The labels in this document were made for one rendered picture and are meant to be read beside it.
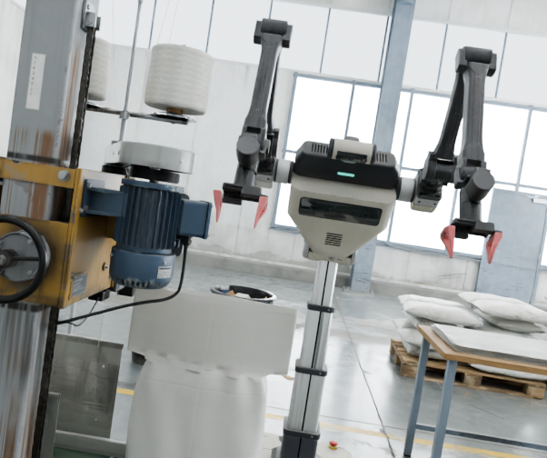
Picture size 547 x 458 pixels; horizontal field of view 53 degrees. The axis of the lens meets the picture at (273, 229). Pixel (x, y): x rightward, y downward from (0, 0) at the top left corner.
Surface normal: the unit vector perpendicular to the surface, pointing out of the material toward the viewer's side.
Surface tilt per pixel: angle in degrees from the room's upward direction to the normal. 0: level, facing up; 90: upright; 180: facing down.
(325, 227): 130
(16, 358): 90
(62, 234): 90
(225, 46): 90
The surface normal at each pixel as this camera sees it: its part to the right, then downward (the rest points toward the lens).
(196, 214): 0.36, 0.11
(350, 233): -0.14, 0.67
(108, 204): -0.05, 0.04
